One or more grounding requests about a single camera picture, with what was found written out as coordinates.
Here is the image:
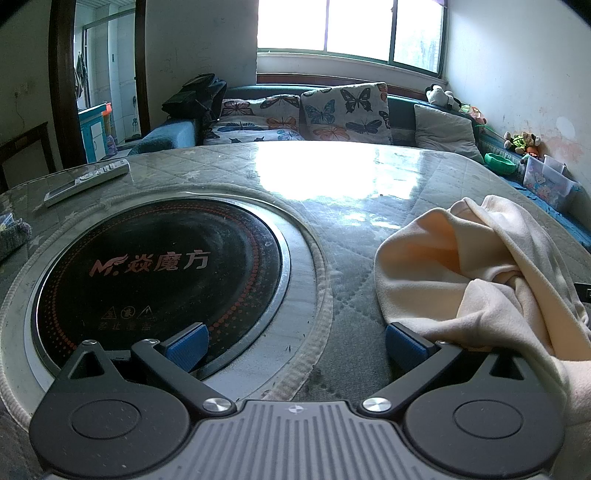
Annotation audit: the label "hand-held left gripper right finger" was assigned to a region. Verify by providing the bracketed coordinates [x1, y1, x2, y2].
[360, 323, 539, 415]

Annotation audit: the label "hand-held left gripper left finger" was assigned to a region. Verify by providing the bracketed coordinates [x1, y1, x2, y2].
[55, 323, 236, 415]

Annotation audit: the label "cream sweatshirt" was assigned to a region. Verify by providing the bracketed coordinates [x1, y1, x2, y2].
[374, 195, 591, 464]

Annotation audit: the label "hanging clothes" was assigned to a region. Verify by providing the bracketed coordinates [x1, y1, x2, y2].
[74, 53, 89, 99]

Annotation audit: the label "round black induction cooktop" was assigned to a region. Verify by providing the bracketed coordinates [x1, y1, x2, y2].
[25, 198, 293, 386]

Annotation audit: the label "silver remote control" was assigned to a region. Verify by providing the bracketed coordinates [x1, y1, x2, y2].
[44, 158, 131, 207]

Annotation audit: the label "grey fuzzy cloth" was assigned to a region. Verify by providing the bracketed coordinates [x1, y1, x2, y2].
[0, 216, 33, 263]

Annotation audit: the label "green plastic bowl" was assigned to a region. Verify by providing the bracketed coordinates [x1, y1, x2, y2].
[484, 152, 520, 174]

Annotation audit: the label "large clear plastic box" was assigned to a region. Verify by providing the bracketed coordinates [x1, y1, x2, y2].
[522, 154, 580, 212]

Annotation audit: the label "grey pillow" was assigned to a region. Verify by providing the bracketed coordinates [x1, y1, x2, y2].
[413, 104, 485, 163]

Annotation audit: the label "flat butterfly print cushion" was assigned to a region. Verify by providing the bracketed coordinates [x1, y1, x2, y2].
[203, 116, 305, 147]

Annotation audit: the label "blue cabinet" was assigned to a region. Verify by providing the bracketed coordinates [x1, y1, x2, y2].
[78, 102, 115, 162]

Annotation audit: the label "blue sofa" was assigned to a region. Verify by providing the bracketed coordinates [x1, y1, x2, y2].
[127, 83, 591, 252]

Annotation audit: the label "orange green plush toy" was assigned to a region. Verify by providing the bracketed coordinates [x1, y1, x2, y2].
[462, 104, 488, 126]

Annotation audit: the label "large butterfly print pillow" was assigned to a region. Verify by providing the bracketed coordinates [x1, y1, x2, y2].
[300, 82, 393, 145]

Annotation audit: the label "black bag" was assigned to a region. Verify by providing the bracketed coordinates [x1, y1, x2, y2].
[161, 74, 228, 132]

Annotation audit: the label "small butterfly print pillow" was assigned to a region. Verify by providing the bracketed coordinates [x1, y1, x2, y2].
[221, 93, 303, 121]

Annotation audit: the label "panda plush toy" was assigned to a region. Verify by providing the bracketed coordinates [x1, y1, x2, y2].
[425, 84, 462, 112]

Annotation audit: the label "dark wooden chair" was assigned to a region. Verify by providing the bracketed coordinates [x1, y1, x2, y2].
[0, 122, 57, 192]

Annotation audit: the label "green framed window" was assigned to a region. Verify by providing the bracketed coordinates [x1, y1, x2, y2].
[256, 0, 450, 77]

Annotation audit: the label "dark wooden door frame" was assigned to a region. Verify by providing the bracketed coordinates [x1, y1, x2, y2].
[48, 0, 151, 164]

